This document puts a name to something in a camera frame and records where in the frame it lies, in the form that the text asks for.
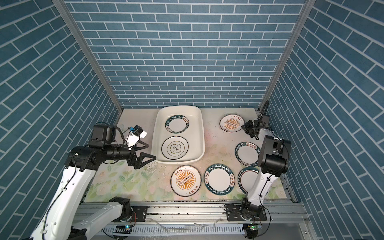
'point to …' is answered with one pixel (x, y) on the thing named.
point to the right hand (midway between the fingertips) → (241, 123)
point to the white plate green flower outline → (175, 147)
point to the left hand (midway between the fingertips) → (150, 151)
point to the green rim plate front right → (247, 178)
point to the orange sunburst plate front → (186, 180)
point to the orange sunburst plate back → (231, 123)
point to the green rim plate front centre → (219, 179)
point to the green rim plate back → (176, 124)
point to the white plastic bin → (178, 135)
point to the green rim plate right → (247, 153)
